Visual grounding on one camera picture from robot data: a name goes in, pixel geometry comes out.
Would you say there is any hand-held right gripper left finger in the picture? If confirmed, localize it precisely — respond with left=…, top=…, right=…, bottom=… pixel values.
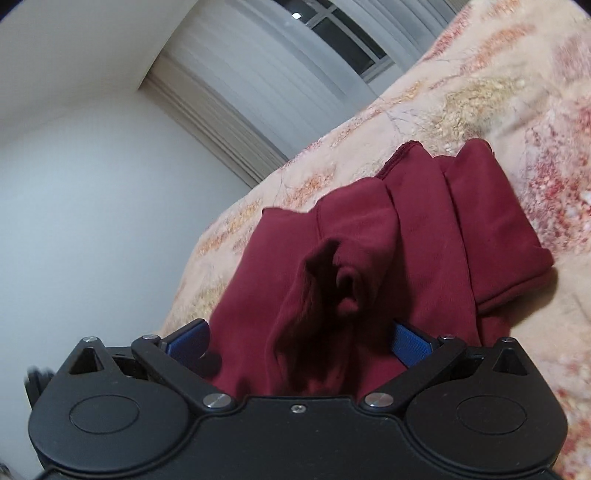
left=67, top=318, right=234, bottom=414

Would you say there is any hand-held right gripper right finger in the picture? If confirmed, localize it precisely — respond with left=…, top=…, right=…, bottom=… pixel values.
left=361, top=319, right=529, bottom=412

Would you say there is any maroon garment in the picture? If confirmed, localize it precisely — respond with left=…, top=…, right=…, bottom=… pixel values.
left=205, top=138, right=556, bottom=398

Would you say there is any beige curtain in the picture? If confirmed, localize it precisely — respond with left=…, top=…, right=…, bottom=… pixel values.
left=137, top=69, right=290, bottom=188

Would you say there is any floral beige blanket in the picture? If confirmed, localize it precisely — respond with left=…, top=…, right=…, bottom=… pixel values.
left=157, top=0, right=591, bottom=480

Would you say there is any white sheer curtain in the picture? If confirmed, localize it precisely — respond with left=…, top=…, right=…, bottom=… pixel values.
left=154, top=0, right=384, bottom=163
left=331, top=0, right=462, bottom=63

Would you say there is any white framed window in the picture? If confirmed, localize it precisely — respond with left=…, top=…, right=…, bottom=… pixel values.
left=277, top=0, right=403, bottom=85

